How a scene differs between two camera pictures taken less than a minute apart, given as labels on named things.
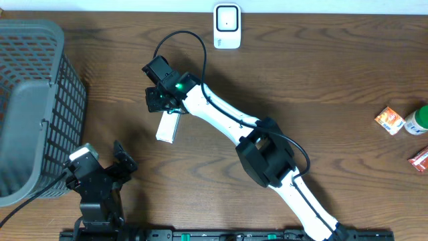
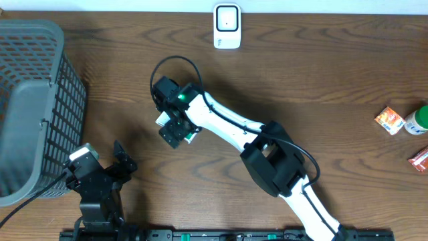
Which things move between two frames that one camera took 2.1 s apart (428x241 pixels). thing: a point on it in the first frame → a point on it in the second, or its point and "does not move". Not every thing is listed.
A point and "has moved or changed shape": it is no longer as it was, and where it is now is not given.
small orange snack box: (390, 120) does not move
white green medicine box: (168, 124) has moved or changed shape
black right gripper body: (155, 100) → (178, 130)
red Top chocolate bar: (420, 161) does not move
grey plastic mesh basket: (43, 109) does not move
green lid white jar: (416, 121) does not move
